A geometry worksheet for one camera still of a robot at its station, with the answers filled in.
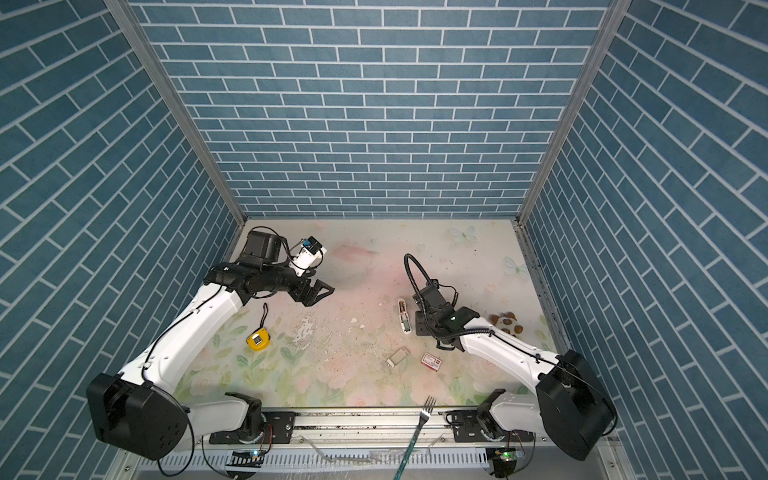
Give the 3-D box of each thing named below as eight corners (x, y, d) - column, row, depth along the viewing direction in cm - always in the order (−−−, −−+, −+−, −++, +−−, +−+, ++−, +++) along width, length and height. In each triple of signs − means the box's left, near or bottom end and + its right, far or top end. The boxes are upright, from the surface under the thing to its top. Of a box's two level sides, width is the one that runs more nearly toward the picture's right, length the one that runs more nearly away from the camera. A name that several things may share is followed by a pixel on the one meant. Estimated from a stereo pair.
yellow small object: (247, 350, 88) (244, 346, 86) (253, 332, 92) (250, 328, 90) (267, 350, 88) (264, 346, 86) (273, 332, 92) (270, 328, 90)
